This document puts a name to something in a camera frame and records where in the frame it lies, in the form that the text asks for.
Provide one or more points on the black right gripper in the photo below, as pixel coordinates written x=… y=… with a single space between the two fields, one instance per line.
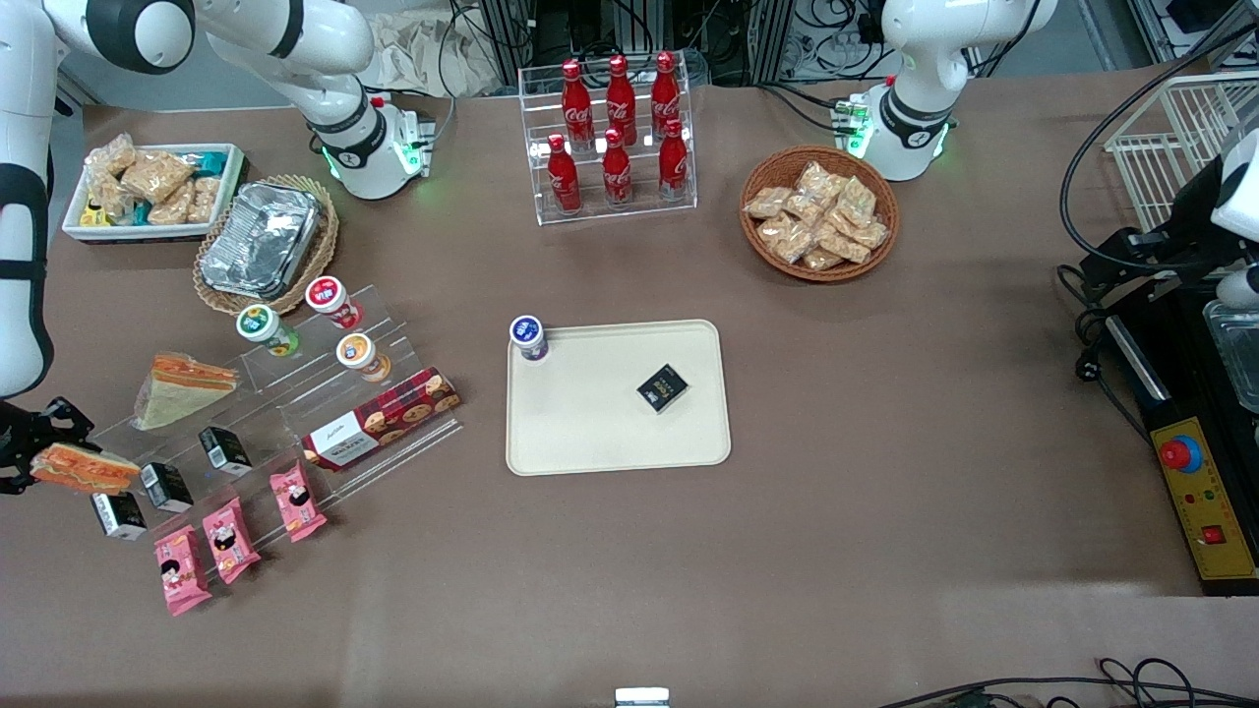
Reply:
x=22 y=430

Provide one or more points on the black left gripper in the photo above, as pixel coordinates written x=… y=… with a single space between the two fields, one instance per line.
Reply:
x=1185 y=218

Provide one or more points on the orange filling sandwich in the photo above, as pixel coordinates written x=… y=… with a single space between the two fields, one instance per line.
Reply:
x=87 y=469

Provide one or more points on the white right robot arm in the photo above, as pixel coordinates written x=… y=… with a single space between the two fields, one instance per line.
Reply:
x=20 y=246

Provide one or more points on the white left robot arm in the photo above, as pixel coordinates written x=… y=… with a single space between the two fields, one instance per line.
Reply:
x=920 y=59

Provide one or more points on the wrapped triangle sandwich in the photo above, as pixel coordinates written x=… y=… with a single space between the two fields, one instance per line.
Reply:
x=182 y=391

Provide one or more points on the beige plastic tray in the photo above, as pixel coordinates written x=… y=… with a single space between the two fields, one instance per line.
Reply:
x=600 y=423

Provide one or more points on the small black drink carton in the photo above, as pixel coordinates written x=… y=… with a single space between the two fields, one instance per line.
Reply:
x=224 y=450
x=118 y=514
x=165 y=487

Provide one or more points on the clear plastic container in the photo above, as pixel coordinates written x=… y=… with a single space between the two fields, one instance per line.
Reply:
x=1237 y=354

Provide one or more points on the black equipment base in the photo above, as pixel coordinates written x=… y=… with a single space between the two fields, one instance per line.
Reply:
x=1175 y=393

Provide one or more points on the pink snack packet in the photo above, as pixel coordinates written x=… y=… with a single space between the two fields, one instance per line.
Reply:
x=298 y=501
x=182 y=570
x=231 y=541

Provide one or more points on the white rectangular plastic bin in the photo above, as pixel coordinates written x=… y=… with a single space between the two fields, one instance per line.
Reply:
x=148 y=233

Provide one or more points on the small yellow snack pack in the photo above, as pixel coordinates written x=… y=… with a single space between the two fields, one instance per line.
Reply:
x=93 y=212

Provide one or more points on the yellow emergency stop box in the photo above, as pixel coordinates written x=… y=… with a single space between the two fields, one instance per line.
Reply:
x=1205 y=501

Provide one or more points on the clear acrylic stepped stand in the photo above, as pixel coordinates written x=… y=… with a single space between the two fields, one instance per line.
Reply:
x=285 y=393

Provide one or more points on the green lid cup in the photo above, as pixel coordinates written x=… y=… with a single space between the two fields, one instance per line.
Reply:
x=264 y=327

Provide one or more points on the clear brown snack packet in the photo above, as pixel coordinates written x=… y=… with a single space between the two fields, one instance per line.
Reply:
x=205 y=197
x=775 y=230
x=106 y=197
x=870 y=234
x=113 y=154
x=173 y=206
x=856 y=199
x=793 y=246
x=816 y=180
x=844 y=246
x=805 y=208
x=155 y=175
x=767 y=202

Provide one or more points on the silver foil container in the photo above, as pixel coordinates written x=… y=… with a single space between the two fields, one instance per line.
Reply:
x=261 y=241

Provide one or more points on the red lid cup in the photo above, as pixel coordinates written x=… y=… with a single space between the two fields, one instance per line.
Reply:
x=331 y=300

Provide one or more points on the orange lid cup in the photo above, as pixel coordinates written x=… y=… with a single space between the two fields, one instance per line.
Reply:
x=361 y=356

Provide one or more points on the teal snack pack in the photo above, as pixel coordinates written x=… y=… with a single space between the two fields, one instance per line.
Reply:
x=209 y=160

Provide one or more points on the red plaid cookie box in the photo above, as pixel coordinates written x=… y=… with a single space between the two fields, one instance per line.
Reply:
x=384 y=418

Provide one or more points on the flat woven wicker basket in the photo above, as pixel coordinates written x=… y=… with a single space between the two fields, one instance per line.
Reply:
x=329 y=241

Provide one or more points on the round brown wicker basket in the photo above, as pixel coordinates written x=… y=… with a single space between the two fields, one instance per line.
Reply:
x=757 y=251

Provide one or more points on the red cola bottle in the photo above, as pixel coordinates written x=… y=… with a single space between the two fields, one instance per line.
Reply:
x=563 y=177
x=576 y=98
x=666 y=88
x=620 y=93
x=617 y=172
x=673 y=162

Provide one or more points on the blue lid yogurt cup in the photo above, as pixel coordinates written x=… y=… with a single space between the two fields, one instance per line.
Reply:
x=528 y=336

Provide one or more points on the small black gold-print box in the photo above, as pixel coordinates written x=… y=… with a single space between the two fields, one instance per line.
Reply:
x=662 y=387

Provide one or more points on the clear acrylic bottle rack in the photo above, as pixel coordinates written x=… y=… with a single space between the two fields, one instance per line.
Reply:
x=639 y=211

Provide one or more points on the crumpled beige cloth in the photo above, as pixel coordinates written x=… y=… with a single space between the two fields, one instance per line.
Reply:
x=413 y=54

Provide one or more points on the small white metal block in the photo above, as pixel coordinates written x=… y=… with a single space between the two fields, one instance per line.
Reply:
x=641 y=697

